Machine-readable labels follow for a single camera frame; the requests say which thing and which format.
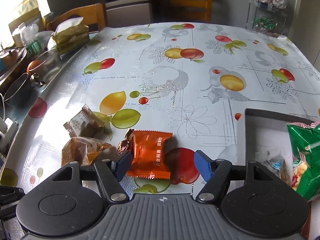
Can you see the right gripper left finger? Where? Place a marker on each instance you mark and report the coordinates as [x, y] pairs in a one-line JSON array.
[[121, 164]]

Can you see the orange fruit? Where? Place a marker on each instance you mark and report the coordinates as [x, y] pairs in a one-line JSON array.
[[34, 64]]

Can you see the brown cake packet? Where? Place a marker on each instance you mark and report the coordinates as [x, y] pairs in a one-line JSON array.
[[84, 124]]

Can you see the wooden chair far side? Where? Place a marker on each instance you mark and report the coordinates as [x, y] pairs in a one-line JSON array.
[[190, 10]]

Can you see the green candies on shelf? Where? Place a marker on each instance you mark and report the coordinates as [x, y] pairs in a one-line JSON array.
[[265, 23]]

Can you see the white cardboard box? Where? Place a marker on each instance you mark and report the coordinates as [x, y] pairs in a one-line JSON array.
[[263, 135]]

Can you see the grey cabinet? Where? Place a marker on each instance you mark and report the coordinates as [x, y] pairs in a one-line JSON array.
[[124, 13]]

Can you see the green tissue pack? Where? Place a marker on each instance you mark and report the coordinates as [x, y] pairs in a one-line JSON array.
[[70, 34]]

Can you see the wooden chair left side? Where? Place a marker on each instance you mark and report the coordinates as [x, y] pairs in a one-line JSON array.
[[93, 16]]

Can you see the wooden chair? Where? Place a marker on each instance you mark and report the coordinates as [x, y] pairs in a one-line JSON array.
[[190, 10], [93, 16]]

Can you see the fruit pattern tablecloth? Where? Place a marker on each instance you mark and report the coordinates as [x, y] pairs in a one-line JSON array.
[[191, 79]]

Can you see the metal shelf cart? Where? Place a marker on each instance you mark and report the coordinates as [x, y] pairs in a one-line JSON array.
[[257, 9]]

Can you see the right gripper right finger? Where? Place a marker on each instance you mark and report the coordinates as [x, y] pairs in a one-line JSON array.
[[205, 166]]

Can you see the glass jar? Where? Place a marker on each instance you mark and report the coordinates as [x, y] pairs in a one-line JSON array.
[[50, 66]]

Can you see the green chips bag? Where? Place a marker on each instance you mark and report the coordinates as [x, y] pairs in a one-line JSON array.
[[305, 158]]

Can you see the light orange bread packet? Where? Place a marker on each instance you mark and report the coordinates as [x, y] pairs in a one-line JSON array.
[[84, 150]]

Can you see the brown foil candy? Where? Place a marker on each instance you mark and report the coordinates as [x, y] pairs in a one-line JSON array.
[[126, 144]]

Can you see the orange snack packet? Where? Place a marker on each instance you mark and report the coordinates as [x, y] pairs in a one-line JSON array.
[[148, 155]]

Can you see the clear dark snack packet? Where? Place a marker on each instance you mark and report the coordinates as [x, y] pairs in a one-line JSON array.
[[278, 167]]

